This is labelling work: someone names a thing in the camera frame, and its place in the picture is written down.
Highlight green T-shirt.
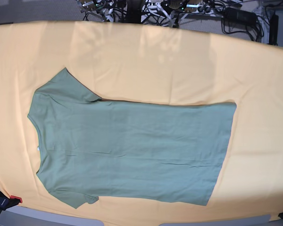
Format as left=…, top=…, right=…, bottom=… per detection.
left=28, top=69, right=236, bottom=208

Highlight yellow table cloth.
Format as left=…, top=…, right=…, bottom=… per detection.
left=0, top=21, right=283, bottom=226

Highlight black power adapter brick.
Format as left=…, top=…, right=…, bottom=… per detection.
left=224, top=8, right=258, bottom=26

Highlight blue red clamp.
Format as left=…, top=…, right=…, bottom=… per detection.
left=0, top=191, right=23, bottom=214

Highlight black table leg post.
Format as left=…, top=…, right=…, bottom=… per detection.
left=125, top=0, right=143, bottom=24

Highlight tangled black cables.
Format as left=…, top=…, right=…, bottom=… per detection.
left=80, top=0, right=267, bottom=42

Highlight black vertical post right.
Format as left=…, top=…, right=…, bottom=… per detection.
left=268, top=14, right=279, bottom=46

